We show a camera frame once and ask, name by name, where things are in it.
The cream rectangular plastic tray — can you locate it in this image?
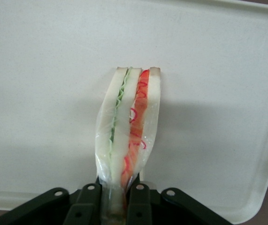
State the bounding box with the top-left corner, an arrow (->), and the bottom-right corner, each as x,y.
0,0 -> 268,225

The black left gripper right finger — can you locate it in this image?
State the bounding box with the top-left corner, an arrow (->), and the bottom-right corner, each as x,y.
125,176 -> 153,225

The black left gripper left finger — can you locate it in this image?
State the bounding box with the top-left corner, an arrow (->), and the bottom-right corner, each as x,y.
64,177 -> 102,225

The plastic-wrapped triangle sandwich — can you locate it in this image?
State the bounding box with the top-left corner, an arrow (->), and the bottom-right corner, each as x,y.
94,66 -> 161,225

